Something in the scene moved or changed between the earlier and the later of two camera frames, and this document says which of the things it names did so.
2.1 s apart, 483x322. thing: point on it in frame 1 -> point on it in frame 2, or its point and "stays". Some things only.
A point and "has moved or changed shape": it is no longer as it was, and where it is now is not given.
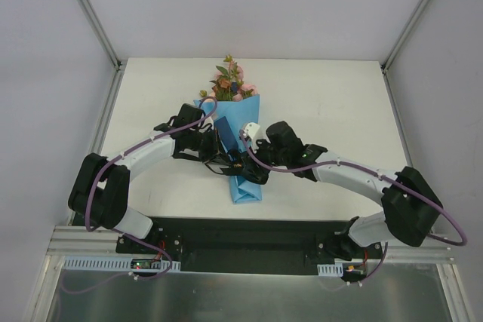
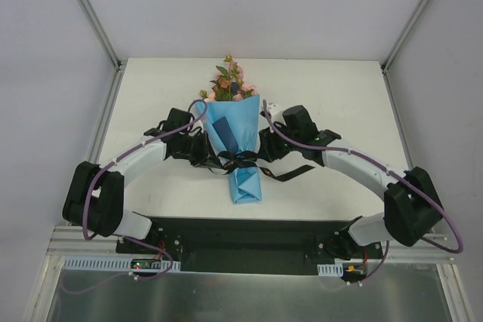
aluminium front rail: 90,240 stays
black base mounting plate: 243,245 stays
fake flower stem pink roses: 245,90 stays
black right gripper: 253,164 -> 269,143
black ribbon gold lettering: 235,167 has moved or changed shape
